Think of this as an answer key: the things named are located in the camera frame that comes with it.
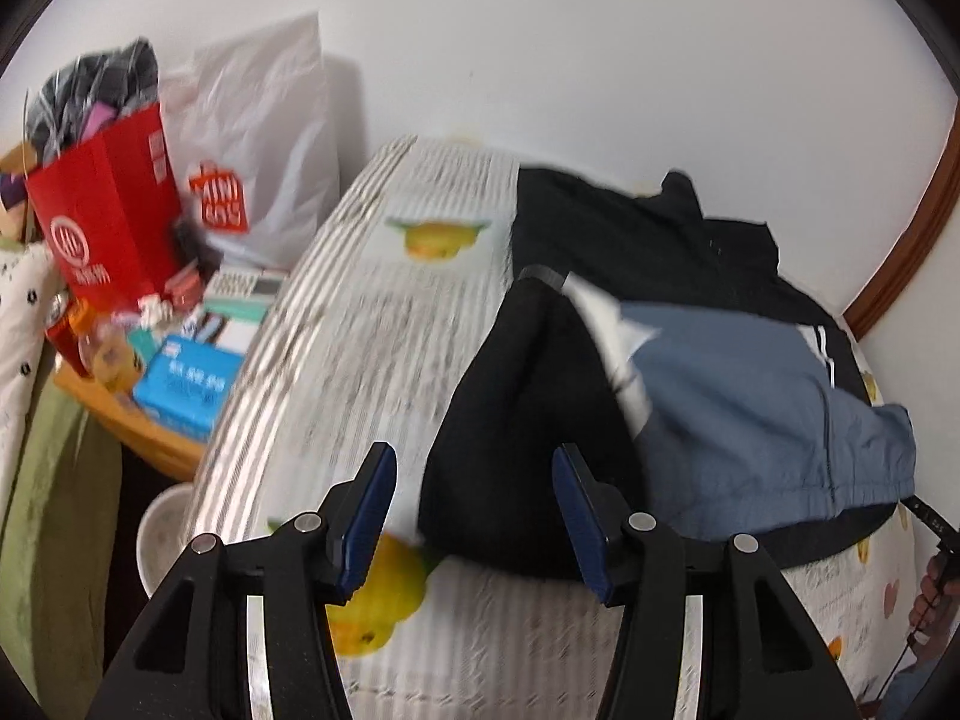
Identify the brown wooden door frame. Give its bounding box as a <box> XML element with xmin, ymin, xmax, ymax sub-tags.
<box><xmin>840</xmin><ymin>97</ymin><xmax>960</xmax><ymax>340</ymax></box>

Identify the blue box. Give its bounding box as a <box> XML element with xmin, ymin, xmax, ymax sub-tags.
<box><xmin>131</xmin><ymin>334</ymin><xmax>248</xmax><ymax>443</ymax></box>

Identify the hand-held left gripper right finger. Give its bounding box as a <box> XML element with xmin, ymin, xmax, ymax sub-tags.
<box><xmin>553</xmin><ymin>444</ymin><xmax>863</xmax><ymax>720</ymax></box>

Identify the light blue fuzzy cloth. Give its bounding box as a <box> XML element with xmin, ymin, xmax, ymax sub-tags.
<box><xmin>881</xmin><ymin>671</ymin><xmax>960</xmax><ymax>720</ymax></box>

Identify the white flower print cloth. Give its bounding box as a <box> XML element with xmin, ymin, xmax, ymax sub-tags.
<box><xmin>0</xmin><ymin>240</ymin><xmax>57</xmax><ymax>466</ymax></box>

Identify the black cord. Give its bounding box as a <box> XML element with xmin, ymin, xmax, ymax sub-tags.
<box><xmin>874</xmin><ymin>628</ymin><xmax>922</xmax><ymax>713</ymax></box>

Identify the orange print table cloth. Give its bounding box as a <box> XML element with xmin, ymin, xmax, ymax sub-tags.
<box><xmin>180</xmin><ymin>135</ymin><xmax>960</xmax><ymax>720</ymax></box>

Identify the orange bottle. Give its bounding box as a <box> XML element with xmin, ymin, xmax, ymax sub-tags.
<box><xmin>45</xmin><ymin>298</ymin><xmax>98</xmax><ymax>377</ymax></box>

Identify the black white blue zip jacket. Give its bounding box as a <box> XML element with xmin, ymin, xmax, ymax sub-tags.
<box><xmin>416</xmin><ymin>169</ymin><xmax>920</xmax><ymax>582</ymax></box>

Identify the green cloth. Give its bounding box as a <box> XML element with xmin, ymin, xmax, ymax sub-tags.
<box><xmin>0</xmin><ymin>367</ymin><xmax>125</xmax><ymax>700</ymax></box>

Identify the red paper bag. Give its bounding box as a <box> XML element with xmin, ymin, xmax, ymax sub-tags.
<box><xmin>25</xmin><ymin>101</ymin><xmax>185</xmax><ymax>308</ymax></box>

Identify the dark plaid cloth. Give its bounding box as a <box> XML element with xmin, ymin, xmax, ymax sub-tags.
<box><xmin>22</xmin><ymin>37</ymin><xmax>162</xmax><ymax>166</ymax></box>

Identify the round wooden side table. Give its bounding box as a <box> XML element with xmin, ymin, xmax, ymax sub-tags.
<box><xmin>52</xmin><ymin>360</ymin><xmax>212</xmax><ymax>482</ymax></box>

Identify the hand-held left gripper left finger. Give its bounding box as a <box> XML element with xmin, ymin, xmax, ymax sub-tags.
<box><xmin>84</xmin><ymin>442</ymin><xmax>398</xmax><ymax>720</ymax></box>

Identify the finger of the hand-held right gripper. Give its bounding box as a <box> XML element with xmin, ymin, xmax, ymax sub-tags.
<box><xmin>904</xmin><ymin>495</ymin><xmax>950</xmax><ymax>537</ymax></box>

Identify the white bowl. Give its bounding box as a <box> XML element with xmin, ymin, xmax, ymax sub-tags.
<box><xmin>135</xmin><ymin>481</ymin><xmax>203</xmax><ymax>602</ymax></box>

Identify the white and teal box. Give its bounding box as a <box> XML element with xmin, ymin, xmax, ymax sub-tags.
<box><xmin>184</xmin><ymin>298</ymin><xmax>271</xmax><ymax>353</ymax></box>

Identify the patterned flat box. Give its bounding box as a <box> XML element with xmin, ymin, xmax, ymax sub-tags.
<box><xmin>202</xmin><ymin>266</ymin><xmax>290</xmax><ymax>302</ymax></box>

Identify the white plastic bag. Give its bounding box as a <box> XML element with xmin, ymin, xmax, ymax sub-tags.
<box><xmin>157</xmin><ymin>11</ymin><xmax>346</xmax><ymax>271</ymax></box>

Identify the person's right hand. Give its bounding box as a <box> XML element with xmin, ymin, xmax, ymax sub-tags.
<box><xmin>909</xmin><ymin>555</ymin><xmax>960</xmax><ymax>637</ymax></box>

